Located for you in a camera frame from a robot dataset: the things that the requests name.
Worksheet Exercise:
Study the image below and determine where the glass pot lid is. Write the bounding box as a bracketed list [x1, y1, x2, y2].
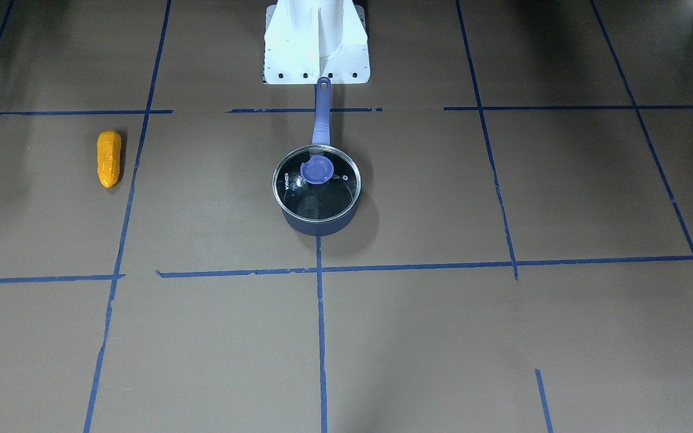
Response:
[272, 144, 362, 224]

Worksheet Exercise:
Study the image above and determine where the yellow corn cob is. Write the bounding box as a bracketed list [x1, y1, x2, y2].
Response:
[96, 131, 123, 188]

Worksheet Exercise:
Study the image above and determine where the dark blue saucepan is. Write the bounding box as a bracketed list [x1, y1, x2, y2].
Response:
[271, 76, 362, 238]

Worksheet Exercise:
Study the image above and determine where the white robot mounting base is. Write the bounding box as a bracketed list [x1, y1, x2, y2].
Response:
[262, 1, 371, 85]

